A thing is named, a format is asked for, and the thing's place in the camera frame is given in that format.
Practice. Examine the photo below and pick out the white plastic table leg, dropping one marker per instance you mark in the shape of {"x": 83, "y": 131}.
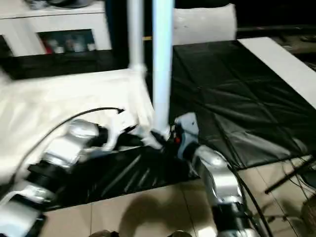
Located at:
{"x": 161, "y": 61}
{"x": 136, "y": 32}

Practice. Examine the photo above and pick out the white plastic table top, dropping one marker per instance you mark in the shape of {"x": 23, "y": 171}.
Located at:
{"x": 61, "y": 98}

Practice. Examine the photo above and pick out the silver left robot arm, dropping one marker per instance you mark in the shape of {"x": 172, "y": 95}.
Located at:
{"x": 61, "y": 148}

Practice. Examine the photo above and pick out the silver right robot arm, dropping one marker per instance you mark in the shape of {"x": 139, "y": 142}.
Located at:
{"x": 217, "y": 172}

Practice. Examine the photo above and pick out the black work mat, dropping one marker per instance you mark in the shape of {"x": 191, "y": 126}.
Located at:
{"x": 234, "y": 86}

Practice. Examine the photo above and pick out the dark robot right foot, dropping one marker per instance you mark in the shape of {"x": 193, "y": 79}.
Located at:
{"x": 181, "y": 233}

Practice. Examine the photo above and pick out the dark robot foot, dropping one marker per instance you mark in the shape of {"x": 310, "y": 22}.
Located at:
{"x": 181, "y": 233}
{"x": 105, "y": 233}

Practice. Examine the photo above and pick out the dark robot left foot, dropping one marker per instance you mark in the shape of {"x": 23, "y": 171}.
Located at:
{"x": 105, "y": 233}

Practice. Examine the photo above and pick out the black box with gold label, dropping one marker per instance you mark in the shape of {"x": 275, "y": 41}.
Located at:
{"x": 121, "y": 29}

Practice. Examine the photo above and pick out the black stand leg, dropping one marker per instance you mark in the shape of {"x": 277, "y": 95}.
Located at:
{"x": 288, "y": 176}

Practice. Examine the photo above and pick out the red bottle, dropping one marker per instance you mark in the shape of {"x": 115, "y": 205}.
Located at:
{"x": 48, "y": 48}

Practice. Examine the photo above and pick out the white flat board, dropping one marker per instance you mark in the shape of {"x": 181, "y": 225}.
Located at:
{"x": 279, "y": 64}

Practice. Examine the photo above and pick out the white glass-door cabinet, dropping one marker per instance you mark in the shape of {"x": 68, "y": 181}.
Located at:
{"x": 61, "y": 19}

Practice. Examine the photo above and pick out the grey helmet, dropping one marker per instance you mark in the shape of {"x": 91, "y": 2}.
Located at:
{"x": 69, "y": 2}

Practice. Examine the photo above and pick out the dark low table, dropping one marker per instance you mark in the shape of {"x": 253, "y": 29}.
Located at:
{"x": 284, "y": 30}

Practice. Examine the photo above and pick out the brown woven stool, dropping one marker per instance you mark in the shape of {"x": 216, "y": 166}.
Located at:
{"x": 309, "y": 217}

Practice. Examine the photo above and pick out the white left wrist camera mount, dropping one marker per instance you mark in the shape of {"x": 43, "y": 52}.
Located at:
{"x": 118, "y": 126}

